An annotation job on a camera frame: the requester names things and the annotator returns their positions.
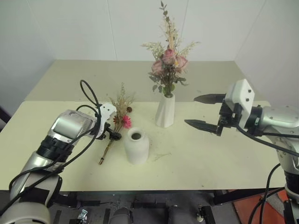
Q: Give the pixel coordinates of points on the dark furniture piece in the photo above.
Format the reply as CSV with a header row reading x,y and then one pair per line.
x,y
4,119

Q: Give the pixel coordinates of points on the shiny metal clamp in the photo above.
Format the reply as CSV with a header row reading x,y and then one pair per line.
x,y
83,213

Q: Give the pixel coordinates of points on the orange floor mat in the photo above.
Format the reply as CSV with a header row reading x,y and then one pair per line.
x,y
252,210

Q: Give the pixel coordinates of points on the pink rose bouquet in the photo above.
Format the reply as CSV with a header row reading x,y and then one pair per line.
x,y
168,56

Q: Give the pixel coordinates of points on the grey rounded cylinder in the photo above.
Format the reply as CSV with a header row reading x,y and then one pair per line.
x,y
121,215

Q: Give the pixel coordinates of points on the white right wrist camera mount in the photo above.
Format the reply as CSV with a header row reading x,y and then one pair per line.
x,y
243,93

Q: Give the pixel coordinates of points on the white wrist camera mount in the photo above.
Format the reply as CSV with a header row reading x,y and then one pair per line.
x,y
108,110
243,93

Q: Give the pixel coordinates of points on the round white bottle vase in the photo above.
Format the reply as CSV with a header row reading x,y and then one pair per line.
x,y
136,151

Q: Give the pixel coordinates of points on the black table frame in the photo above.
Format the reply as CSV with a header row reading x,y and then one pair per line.
x,y
233,198

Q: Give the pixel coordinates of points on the dark rounded cylinder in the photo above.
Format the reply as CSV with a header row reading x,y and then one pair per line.
x,y
175,214

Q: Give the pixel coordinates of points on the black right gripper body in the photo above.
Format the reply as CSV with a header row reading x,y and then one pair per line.
x,y
230,114

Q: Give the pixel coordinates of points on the loose dried twig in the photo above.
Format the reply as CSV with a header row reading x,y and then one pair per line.
x,y
161,156

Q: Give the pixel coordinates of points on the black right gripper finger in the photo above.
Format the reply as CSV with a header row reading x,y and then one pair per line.
x,y
211,98
204,126

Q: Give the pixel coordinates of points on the twisted white vase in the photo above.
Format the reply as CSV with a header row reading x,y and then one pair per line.
x,y
165,112

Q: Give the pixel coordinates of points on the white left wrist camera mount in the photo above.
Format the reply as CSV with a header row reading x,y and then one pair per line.
x,y
108,110

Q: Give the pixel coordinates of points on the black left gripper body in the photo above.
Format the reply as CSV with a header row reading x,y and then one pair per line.
x,y
106,128

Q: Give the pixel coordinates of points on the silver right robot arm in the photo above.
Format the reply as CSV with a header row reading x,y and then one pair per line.
x,y
280,119

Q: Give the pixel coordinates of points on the small dried flower bouquet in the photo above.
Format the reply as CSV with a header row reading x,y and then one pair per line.
x,y
126,121

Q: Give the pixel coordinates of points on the small white caster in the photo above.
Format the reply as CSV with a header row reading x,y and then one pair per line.
x,y
200,218

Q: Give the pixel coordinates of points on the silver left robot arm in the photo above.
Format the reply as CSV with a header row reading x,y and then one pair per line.
x,y
70,126

